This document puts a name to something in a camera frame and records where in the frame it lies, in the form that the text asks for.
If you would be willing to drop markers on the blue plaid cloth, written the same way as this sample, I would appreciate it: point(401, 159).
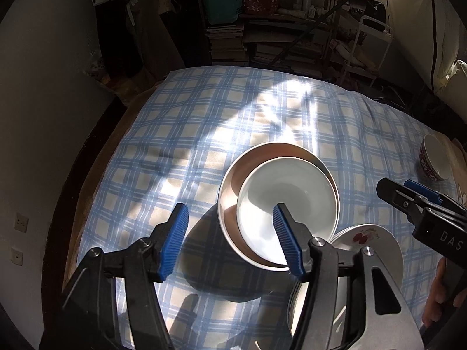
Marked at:
point(182, 116)

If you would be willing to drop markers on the small red patterned bowl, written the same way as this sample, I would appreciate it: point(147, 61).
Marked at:
point(436, 156)

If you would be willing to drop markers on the large red patterned bowl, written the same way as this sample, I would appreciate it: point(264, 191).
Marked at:
point(228, 207)

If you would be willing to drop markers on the person's right hand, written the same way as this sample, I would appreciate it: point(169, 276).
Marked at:
point(434, 299)

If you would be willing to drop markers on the wooden shelf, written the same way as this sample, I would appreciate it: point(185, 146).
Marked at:
point(292, 36)

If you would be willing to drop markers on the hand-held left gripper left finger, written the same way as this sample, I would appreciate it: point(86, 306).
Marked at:
point(175, 240)

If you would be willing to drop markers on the white wall socket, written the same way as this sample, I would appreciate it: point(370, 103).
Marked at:
point(16, 257)
point(21, 222)

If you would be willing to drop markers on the teal bag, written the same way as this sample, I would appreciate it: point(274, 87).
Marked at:
point(220, 0)

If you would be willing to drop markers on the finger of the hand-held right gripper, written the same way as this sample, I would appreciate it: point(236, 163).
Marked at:
point(397, 195)
point(423, 189)

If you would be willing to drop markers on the plain white bowl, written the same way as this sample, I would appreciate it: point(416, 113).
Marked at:
point(262, 197)

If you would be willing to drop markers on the white metal cart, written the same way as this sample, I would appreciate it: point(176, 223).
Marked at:
point(368, 51)

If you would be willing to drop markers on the small white cherry plate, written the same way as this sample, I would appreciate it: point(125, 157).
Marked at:
point(379, 248)

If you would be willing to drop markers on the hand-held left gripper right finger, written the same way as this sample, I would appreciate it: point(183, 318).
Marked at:
point(288, 240)

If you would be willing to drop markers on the stack of books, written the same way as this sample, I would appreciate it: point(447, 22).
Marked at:
point(224, 43)

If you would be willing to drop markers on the large white cherry plate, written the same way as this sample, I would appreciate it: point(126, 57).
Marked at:
point(290, 308)

